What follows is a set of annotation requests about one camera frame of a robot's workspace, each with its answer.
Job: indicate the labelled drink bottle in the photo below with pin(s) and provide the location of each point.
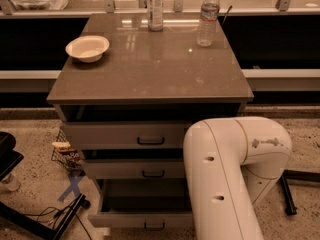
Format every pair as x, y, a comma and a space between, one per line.
155, 14

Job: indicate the snack packet in basket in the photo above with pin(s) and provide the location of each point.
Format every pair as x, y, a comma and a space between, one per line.
65, 150

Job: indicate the white paper bowl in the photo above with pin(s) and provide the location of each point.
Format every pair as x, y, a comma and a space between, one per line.
88, 49

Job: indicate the grey drawer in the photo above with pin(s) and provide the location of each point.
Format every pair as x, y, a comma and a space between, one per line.
152, 204
134, 169
125, 135

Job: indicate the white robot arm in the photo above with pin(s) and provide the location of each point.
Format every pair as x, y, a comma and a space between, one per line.
231, 164

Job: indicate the black stand base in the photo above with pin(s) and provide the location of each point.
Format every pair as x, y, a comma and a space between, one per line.
27, 211

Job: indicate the grey drawer cabinet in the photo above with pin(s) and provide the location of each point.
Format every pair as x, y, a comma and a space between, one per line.
150, 76

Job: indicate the grey bottom drawer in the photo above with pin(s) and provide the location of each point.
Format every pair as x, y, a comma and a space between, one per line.
152, 204

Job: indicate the clear water bottle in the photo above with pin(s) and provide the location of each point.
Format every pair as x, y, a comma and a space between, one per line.
207, 22

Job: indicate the grey middle drawer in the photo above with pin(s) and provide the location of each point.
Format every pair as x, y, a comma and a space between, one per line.
134, 169

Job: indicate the black wire basket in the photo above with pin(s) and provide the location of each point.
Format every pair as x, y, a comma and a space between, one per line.
71, 166

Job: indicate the black metal bar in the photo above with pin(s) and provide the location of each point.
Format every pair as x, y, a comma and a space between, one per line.
290, 209

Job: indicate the blue tape cross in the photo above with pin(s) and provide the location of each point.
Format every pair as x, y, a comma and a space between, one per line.
73, 188

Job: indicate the clear plastic cup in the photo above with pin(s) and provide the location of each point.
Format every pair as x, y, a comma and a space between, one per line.
11, 183

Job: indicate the grey top drawer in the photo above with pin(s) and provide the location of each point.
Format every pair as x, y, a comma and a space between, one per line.
125, 135

